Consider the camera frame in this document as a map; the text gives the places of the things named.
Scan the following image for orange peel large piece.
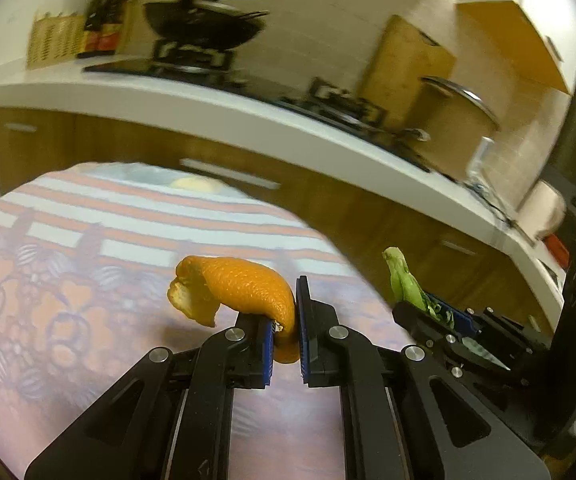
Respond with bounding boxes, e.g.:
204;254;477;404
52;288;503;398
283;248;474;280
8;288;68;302
167;256;300;364

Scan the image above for black gas stove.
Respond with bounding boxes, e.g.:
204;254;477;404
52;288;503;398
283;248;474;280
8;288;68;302
85;40;430;172

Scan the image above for wooden lower cabinets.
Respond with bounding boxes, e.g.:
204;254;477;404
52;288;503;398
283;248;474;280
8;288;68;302
0;107;558;336

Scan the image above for wooden cutting board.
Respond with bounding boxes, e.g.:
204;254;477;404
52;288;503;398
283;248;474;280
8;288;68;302
357;14;457;131

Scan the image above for black wok on stove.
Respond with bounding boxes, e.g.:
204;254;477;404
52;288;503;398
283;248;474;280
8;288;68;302
144;0;268;51

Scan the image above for red label sauce bottle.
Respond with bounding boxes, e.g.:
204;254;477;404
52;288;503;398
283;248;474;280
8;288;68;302
97;0;128;55

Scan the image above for dark sauce bottle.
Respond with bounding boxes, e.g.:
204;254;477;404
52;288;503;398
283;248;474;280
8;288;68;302
76;0;105;58

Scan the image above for brown rice cooker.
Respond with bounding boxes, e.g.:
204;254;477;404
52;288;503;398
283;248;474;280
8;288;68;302
402;76;500;182

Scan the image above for white electric kettle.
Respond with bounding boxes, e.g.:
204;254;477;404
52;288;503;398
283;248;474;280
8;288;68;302
516;180;566;245

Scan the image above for green bok choy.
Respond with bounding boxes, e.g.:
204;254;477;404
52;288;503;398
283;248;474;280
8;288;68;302
382;247;455;328

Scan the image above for woven utensil basket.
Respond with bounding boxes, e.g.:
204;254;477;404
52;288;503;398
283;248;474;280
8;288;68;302
26;13;84;70

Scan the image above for black power cable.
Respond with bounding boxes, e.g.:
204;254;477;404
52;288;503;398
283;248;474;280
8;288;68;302
464;181;534;246

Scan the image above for upper wall cabinet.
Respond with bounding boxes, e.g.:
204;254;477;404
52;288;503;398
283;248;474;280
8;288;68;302
457;0;576;96

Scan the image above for red dish rack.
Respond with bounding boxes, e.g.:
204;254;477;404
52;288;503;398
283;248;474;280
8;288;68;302
542;234;571;270

